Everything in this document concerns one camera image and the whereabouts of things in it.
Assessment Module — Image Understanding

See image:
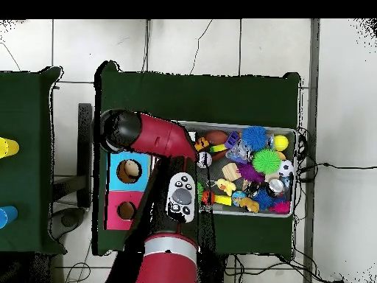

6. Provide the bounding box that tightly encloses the wooden box with three holes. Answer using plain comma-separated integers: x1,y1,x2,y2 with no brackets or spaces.
103,150,152,231

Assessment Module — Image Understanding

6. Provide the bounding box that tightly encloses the shallow metal mesh bin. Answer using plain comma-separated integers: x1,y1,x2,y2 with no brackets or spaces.
179,120,297,218

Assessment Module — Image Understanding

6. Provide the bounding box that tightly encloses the white baseball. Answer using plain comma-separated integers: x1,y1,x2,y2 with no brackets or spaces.
197,151,213,169

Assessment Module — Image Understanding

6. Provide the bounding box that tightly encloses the brown toy football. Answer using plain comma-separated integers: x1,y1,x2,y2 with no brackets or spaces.
204,130,229,146

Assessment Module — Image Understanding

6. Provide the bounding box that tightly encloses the yellow duck plush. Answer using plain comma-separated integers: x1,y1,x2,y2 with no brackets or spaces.
214,178,237,197

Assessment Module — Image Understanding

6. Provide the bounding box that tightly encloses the yellow cheese wedge toy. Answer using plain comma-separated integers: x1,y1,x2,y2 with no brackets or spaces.
214,194,233,206

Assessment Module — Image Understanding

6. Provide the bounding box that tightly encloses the dark green tablecloth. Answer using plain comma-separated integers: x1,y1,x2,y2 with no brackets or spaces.
0,66,68,255
93,60,302,261

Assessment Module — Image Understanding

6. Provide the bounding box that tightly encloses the purple spiky ball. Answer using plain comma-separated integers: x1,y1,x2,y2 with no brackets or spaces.
236,162,265,183

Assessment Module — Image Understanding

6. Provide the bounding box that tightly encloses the large blue spiky ball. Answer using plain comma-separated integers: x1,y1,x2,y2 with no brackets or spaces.
241,125,269,152

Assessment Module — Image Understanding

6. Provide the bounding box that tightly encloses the brown teddy bear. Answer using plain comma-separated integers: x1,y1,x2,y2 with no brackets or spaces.
238,196,261,214

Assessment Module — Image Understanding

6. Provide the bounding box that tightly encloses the large green spiky ball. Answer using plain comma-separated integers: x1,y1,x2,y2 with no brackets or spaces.
252,147,282,175

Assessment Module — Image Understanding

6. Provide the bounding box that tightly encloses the plain yellow ball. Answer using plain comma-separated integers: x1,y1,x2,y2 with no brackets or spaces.
273,134,290,152

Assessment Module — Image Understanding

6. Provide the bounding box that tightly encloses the small soccer ball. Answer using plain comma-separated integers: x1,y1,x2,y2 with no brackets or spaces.
278,159,295,178

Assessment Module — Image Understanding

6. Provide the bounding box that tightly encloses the black upright panel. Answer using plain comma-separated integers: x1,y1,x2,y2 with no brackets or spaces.
77,102,94,209

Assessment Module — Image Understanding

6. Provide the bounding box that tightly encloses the grey round floor base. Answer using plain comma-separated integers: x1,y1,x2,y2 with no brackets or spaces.
48,206,87,241

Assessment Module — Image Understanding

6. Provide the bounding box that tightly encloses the yellow plastic cup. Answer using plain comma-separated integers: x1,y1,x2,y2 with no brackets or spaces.
0,136,21,159

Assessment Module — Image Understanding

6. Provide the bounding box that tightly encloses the blue plastic cup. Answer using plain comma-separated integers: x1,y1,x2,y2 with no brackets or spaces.
0,205,19,230

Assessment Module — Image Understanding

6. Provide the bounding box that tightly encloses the black power cable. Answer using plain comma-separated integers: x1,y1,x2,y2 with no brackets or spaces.
297,161,377,181

